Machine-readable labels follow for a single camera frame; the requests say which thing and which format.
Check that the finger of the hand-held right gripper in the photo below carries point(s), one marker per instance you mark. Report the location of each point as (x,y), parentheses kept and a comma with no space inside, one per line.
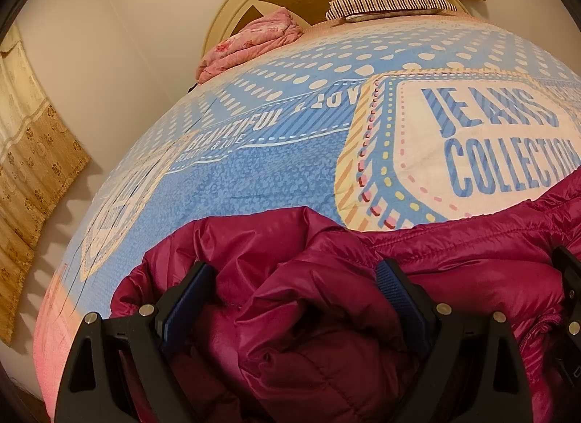
(569,275)

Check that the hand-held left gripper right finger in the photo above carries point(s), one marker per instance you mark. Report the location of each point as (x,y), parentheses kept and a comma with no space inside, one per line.
(401,302)

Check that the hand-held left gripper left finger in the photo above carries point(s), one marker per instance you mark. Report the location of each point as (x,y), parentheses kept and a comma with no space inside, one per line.
(186,307)

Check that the magenta puffer jacket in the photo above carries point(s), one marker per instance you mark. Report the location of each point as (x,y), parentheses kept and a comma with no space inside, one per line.
(317,314)

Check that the blue and pink printed blanket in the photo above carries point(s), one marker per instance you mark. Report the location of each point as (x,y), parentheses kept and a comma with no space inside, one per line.
(281,159)

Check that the folded pink quilt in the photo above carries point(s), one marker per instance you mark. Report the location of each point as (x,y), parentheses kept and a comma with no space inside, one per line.
(254,41)

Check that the striped pillow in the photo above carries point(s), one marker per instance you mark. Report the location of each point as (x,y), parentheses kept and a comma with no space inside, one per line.
(390,1)

